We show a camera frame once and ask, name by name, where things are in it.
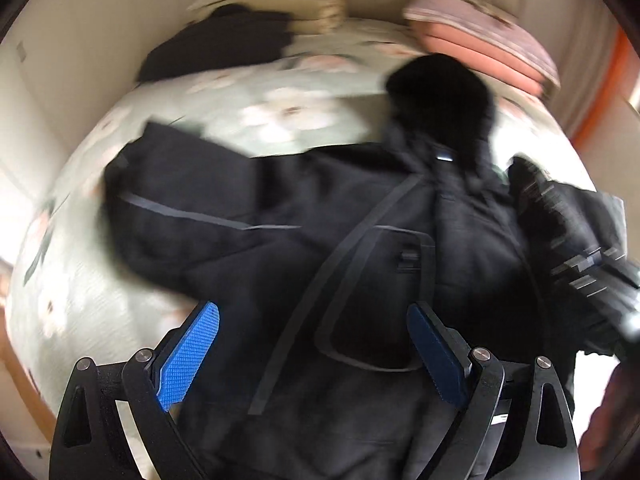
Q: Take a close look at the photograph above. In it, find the black hooded jacket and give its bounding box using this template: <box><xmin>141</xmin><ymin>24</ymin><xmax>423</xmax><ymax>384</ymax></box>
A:
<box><xmin>104</xmin><ymin>54</ymin><xmax>576</xmax><ymax>479</ymax></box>

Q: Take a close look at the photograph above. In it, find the person's right hand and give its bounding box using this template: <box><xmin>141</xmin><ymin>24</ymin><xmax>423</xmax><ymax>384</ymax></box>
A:
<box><xmin>578</xmin><ymin>362</ymin><xmax>639</xmax><ymax>471</ymax></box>

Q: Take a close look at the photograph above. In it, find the floral quilted bedspread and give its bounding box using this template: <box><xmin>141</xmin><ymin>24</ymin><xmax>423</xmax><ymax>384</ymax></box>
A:
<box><xmin>8</xmin><ymin>20</ymin><xmax>591</xmax><ymax>410</ymax></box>

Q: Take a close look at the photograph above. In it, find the orange curtain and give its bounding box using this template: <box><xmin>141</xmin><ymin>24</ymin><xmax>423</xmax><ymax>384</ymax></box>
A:
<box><xmin>570</xmin><ymin>26</ymin><xmax>631</xmax><ymax>152</ymax></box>

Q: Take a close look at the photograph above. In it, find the pink folded quilt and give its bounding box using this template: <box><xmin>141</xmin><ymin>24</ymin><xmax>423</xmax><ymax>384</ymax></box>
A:
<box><xmin>404</xmin><ymin>0</ymin><xmax>561</xmax><ymax>98</ymax></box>

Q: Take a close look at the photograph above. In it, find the black folded garment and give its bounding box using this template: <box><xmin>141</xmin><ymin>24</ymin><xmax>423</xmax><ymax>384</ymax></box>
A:
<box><xmin>137</xmin><ymin>4</ymin><xmax>293</xmax><ymax>84</ymax></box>

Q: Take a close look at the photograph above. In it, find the wooden bed frame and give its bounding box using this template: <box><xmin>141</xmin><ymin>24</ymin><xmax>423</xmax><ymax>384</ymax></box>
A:
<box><xmin>1</xmin><ymin>309</ymin><xmax>55</xmax><ymax>443</ymax></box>

